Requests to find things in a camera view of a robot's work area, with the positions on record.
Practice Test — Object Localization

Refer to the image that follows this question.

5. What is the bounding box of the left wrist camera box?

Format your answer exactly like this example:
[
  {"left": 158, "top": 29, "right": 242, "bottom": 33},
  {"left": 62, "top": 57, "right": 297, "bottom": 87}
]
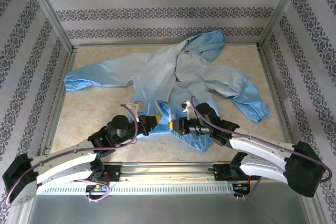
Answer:
[{"left": 125, "top": 102, "right": 144, "bottom": 113}]

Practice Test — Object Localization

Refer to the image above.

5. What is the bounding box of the aluminium table side rail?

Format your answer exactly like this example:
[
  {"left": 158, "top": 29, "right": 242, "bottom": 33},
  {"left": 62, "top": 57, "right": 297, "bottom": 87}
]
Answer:
[
  {"left": 36, "top": 47, "right": 79, "bottom": 163},
  {"left": 258, "top": 47, "right": 300, "bottom": 162}
]

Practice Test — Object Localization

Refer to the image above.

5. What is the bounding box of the small connector board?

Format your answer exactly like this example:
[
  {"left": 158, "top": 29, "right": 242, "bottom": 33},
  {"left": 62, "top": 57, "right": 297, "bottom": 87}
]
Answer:
[
  {"left": 86, "top": 184, "right": 110, "bottom": 194},
  {"left": 233, "top": 183, "right": 252, "bottom": 193}
]

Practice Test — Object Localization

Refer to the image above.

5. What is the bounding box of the small right connector board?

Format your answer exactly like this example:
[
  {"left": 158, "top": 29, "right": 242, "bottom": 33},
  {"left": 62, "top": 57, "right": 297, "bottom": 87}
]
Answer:
[{"left": 233, "top": 183, "right": 252, "bottom": 193}]

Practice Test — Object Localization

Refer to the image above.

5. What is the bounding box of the small left connector board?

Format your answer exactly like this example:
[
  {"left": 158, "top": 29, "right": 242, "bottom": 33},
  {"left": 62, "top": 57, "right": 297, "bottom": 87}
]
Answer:
[{"left": 86, "top": 184, "right": 110, "bottom": 194}]

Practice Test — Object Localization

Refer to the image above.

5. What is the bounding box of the light blue zip jacket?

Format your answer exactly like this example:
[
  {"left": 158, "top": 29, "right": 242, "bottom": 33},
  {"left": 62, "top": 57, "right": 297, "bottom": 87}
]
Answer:
[{"left": 64, "top": 29, "right": 270, "bottom": 154}]

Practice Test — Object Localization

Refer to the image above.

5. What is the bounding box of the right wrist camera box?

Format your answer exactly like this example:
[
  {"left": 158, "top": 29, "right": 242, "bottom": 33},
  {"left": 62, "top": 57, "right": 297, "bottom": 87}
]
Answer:
[{"left": 181, "top": 100, "right": 195, "bottom": 120}]

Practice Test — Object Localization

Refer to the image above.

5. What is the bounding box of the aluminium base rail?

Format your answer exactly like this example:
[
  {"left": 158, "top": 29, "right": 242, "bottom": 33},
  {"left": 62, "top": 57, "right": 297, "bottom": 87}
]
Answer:
[{"left": 25, "top": 163, "right": 312, "bottom": 183}]

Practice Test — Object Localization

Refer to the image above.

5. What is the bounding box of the aluminium frame post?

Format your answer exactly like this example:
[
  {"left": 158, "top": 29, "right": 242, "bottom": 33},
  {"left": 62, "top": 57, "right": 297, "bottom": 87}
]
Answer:
[
  {"left": 22, "top": 0, "right": 78, "bottom": 53},
  {"left": 257, "top": 0, "right": 309, "bottom": 50}
]

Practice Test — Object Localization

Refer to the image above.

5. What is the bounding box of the slotted metal cable duct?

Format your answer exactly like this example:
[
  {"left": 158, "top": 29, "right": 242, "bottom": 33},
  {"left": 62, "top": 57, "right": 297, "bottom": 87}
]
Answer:
[{"left": 35, "top": 183, "right": 234, "bottom": 196}]

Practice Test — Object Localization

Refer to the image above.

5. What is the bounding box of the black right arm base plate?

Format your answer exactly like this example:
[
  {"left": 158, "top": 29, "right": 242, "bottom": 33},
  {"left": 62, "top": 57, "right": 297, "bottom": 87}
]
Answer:
[{"left": 213, "top": 163, "right": 262, "bottom": 182}]

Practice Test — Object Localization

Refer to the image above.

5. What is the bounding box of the sheet metal panel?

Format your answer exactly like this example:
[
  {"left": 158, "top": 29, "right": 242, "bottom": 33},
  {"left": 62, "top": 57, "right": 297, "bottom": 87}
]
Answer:
[{"left": 15, "top": 182, "right": 316, "bottom": 224}]

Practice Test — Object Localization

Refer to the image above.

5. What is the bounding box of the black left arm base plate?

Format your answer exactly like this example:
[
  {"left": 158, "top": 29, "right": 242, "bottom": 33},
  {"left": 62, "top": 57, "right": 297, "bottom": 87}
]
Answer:
[{"left": 74, "top": 165, "right": 122, "bottom": 183}]

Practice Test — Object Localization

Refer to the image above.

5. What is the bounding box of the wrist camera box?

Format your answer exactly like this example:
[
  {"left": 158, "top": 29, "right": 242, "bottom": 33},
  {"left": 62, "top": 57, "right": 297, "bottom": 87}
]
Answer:
[
  {"left": 125, "top": 102, "right": 144, "bottom": 113},
  {"left": 181, "top": 100, "right": 195, "bottom": 120}
]

